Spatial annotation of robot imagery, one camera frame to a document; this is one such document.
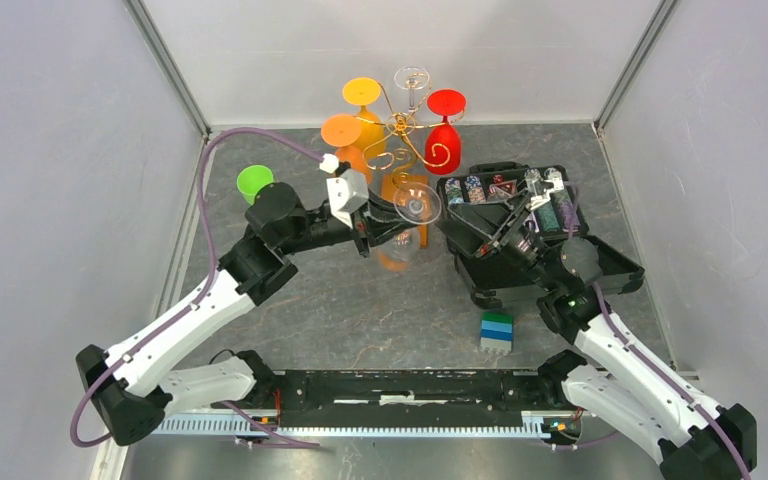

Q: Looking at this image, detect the red wine glass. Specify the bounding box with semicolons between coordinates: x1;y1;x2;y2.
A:
424;89;467;176

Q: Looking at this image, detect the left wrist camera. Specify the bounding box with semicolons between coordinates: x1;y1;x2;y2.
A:
326;169;369;229

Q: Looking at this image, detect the black poker chip case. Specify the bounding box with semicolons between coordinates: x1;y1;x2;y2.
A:
436;162;644;309

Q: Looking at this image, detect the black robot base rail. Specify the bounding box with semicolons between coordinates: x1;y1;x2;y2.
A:
238;369;576;428

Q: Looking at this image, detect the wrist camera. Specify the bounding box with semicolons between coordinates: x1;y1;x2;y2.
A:
524;168;566;212
326;169;369;229

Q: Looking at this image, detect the blue green toy block stack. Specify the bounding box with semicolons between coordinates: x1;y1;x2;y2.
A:
479;311;514;354

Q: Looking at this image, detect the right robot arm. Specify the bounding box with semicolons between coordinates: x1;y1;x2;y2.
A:
438;199;757;479

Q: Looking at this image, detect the yellow wine glass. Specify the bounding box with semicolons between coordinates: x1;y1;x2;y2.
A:
342;77;386;160

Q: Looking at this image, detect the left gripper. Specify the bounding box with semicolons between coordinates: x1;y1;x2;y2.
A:
279;184;423;257

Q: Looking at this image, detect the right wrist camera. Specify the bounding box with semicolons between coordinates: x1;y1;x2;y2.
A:
524;168;566;212

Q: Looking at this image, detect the clear wine glass back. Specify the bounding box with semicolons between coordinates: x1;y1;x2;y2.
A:
394;66;431;113

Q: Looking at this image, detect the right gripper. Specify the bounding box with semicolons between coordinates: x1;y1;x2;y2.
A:
434;188;559;292

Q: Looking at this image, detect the gold wire wooden glass rack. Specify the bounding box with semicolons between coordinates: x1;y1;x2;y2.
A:
357;82;468;250

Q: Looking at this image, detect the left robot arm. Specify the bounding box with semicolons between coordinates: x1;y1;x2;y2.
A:
70;176;438;447

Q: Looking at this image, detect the clear wine glass front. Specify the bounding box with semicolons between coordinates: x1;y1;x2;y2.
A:
377;181;442;272

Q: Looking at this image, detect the clear wine glass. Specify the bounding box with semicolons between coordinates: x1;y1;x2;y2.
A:
394;66;431;113
377;181;442;272

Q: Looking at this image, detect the orange wine glass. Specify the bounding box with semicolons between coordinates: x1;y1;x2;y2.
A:
320;114;373;185

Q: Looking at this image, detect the green wine glass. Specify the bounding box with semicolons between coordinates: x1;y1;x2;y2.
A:
236;165;274;205

